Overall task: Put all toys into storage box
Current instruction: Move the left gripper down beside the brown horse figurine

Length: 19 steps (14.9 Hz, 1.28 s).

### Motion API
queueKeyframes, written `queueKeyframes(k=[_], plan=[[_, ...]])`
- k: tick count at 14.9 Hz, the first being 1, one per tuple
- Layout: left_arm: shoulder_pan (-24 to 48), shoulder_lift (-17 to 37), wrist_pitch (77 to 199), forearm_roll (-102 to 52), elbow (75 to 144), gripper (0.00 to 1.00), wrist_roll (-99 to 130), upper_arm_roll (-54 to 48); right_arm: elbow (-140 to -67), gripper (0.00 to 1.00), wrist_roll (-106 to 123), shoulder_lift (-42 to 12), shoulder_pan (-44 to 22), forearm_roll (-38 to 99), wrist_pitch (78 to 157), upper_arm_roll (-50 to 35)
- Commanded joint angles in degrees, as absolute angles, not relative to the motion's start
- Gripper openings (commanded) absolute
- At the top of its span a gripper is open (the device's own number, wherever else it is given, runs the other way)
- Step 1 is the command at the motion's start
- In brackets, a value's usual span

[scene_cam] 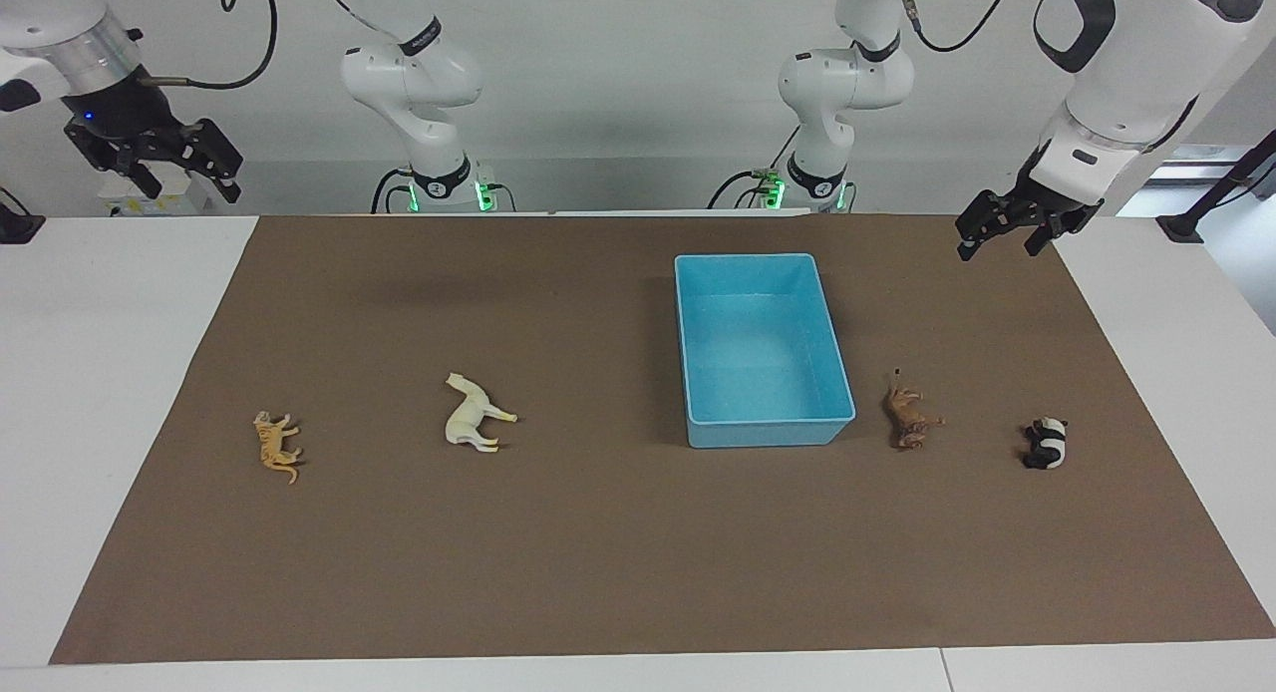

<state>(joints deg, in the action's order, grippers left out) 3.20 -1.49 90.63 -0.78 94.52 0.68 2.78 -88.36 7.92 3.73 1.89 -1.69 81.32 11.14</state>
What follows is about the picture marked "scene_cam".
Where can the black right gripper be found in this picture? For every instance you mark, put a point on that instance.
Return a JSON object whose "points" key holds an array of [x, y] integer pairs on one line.
{"points": [[120, 124]]}

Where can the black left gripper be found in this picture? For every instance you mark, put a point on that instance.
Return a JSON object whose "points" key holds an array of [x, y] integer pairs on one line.
{"points": [[1042, 211]]}

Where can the brown lion toy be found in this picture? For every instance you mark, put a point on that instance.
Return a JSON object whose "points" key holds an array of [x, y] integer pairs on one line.
{"points": [[905, 413]]}

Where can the black white panda toy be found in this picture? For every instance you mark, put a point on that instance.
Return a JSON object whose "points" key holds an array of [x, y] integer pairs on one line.
{"points": [[1047, 443]]}

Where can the orange striped tiger toy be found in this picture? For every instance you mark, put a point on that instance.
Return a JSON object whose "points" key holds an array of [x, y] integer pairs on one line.
{"points": [[271, 443]]}

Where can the cream horse toy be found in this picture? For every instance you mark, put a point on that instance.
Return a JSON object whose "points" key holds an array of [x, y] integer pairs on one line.
{"points": [[467, 418]]}

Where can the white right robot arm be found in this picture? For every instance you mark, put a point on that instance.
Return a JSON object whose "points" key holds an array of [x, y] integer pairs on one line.
{"points": [[409, 74]]}

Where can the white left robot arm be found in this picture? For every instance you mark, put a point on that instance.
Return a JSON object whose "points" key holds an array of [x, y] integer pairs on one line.
{"points": [[1126, 64]]}

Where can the white yellow box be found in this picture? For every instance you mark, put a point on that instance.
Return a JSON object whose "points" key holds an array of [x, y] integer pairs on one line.
{"points": [[179, 198]]}

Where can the light blue storage box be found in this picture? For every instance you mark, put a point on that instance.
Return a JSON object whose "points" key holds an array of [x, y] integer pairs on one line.
{"points": [[763, 353]]}

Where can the black clamp stand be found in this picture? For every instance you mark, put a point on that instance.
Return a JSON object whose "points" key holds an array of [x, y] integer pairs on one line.
{"points": [[20, 228], [1181, 228]]}

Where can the brown table mat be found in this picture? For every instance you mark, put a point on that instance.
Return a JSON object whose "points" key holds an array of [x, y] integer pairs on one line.
{"points": [[598, 532]]}

